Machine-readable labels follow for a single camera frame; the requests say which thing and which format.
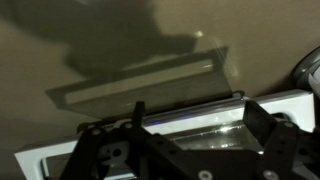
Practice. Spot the stainless steel electric kettle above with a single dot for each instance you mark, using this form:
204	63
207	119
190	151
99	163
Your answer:
305	70

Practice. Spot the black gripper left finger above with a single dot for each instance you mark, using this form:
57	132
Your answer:
140	146

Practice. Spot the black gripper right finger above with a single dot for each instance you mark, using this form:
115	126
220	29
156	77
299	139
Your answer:
283	150

